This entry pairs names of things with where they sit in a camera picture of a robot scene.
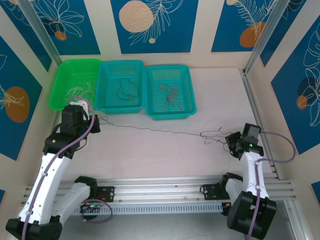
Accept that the thin white cable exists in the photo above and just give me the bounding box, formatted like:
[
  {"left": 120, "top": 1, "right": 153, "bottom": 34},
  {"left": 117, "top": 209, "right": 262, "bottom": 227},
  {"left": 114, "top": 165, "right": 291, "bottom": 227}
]
[{"left": 65, "top": 82, "right": 96, "bottom": 101}]

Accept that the thin black cable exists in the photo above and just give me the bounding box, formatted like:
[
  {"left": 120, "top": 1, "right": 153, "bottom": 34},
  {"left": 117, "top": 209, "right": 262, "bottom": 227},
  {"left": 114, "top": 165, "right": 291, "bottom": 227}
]
[{"left": 116, "top": 77, "right": 140, "bottom": 102}]

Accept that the thin purple cable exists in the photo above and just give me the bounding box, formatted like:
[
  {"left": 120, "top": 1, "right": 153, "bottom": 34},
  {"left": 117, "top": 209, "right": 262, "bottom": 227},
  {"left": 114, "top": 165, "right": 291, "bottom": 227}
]
[{"left": 95, "top": 114, "right": 235, "bottom": 153}]

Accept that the thin red cable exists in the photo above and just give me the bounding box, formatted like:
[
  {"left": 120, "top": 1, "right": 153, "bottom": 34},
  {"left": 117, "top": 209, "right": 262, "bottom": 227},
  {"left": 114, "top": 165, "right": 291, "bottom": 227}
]
[{"left": 159, "top": 83, "right": 185, "bottom": 113}]

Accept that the teal plastic mesh basket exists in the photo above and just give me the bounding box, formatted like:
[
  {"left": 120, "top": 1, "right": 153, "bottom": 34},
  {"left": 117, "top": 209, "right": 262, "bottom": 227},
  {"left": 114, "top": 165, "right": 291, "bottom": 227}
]
[
  {"left": 94, "top": 59, "right": 146, "bottom": 115},
  {"left": 144, "top": 64, "right": 198, "bottom": 121}
]

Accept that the green plastic mesh basket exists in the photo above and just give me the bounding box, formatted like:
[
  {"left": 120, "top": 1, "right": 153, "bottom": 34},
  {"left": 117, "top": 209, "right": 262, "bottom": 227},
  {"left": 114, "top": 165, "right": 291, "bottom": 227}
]
[{"left": 48, "top": 58, "right": 103, "bottom": 112}]

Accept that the grey metal panel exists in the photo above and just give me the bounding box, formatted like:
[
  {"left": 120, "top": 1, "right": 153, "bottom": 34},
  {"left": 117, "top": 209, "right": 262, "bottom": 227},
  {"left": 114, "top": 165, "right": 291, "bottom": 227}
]
[{"left": 23, "top": 199, "right": 300, "bottom": 240}]

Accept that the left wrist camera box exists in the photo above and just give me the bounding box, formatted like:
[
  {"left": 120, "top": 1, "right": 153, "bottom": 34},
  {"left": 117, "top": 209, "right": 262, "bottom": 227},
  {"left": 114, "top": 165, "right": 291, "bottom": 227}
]
[{"left": 68, "top": 98, "right": 91, "bottom": 115}]

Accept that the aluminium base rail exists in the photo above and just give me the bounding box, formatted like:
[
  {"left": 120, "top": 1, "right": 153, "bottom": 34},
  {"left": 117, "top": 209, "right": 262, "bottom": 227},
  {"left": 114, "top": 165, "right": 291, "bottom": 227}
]
[{"left": 21, "top": 176, "right": 298, "bottom": 205}]

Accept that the white slotted cable duct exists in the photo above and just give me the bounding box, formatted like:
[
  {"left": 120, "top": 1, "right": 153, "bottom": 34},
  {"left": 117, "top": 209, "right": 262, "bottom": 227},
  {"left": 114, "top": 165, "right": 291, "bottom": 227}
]
[{"left": 72, "top": 202, "right": 223, "bottom": 216}]

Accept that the aluminium frame post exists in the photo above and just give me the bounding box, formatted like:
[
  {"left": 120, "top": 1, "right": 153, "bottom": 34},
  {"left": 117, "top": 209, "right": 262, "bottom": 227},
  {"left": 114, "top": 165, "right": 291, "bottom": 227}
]
[
  {"left": 243, "top": 0, "right": 283, "bottom": 75},
  {"left": 17, "top": 0, "right": 63, "bottom": 66}
]

